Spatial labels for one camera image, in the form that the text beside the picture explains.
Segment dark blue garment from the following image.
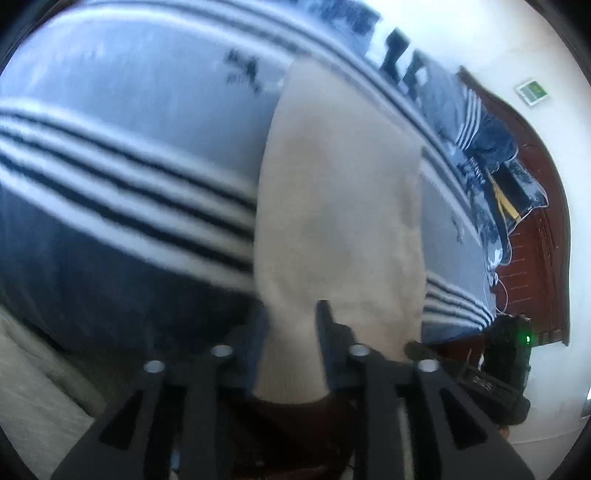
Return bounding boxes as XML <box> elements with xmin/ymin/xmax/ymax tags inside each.
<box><xmin>475</xmin><ymin>114</ymin><xmax>519</xmax><ymax>172</ymax></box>

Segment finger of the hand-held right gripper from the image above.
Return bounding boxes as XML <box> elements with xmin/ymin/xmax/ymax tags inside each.
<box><xmin>404</xmin><ymin>342</ymin><xmax>490</xmax><ymax>393</ymax></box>

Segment red-brown wooden headboard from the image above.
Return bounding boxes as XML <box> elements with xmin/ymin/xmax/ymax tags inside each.
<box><xmin>458</xmin><ymin>65</ymin><xmax>570</xmax><ymax>347</ymax></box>

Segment beige knit sweater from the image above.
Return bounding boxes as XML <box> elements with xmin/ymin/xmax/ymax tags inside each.
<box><xmin>252</xmin><ymin>55</ymin><xmax>428</xmax><ymax>405</ymax></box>

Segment yellow-striped tree print pillow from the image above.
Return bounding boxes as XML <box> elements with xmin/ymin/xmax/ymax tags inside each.
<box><xmin>464</xmin><ymin>154</ymin><xmax>550</xmax><ymax>241</ymax></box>

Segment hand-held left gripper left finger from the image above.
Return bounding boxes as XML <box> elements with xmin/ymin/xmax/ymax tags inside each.
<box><xmin>50</xmin><ymin>302</ymin><xmax>272</xmax><ymax>480</ymax></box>

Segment white cable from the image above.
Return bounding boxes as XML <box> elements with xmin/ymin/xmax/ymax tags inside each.
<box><xmin>482</xmin><ymin>240</ymin><xmax>513</xmax><ymax>321</ymax></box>

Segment grey white-striped pillow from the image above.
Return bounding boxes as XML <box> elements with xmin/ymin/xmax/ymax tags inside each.
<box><xmin>416</xmin><ymin>69</ymin><xmax>485</xmax><ymax>151</ymax></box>

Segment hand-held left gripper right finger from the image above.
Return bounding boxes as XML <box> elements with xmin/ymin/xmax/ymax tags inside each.
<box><xmin>315</xmin><ymin>300</ymin><xmax>536</xmax><ymax>480</ymax></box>

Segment blue striped bed cover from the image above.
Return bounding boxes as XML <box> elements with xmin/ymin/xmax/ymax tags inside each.
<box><xmin>0</xmin><ymin>0</ymin><xmax>502</xmax><ymax>356</ymax></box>

